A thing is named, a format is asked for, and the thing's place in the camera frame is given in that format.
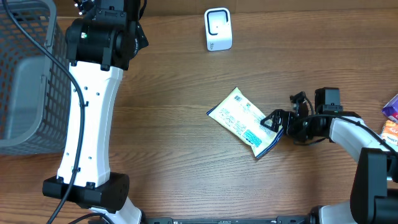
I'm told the yellow snack bag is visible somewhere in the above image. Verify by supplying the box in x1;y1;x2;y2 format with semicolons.
206;88;284;159

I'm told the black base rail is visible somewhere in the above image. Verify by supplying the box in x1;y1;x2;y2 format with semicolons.
145;215;318;224

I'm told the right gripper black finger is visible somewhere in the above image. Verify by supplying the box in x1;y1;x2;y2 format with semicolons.
260;119;284;133
261;109;285;123

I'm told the dark grey plastic basket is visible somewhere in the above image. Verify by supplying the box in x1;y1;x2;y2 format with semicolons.
1;0;72;155

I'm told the white barcode scanner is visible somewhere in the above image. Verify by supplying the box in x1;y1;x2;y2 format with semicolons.
204;7;233;52

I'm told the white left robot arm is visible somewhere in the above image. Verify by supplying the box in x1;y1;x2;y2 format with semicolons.
42;0;149;223

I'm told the orange tissue pack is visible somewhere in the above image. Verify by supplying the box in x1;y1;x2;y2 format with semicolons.
381;120;398;146

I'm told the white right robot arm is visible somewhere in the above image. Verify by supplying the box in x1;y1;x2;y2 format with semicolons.
260;87;397;223

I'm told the red purple pad pack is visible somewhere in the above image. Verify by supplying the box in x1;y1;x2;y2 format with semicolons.
381;95;398;123

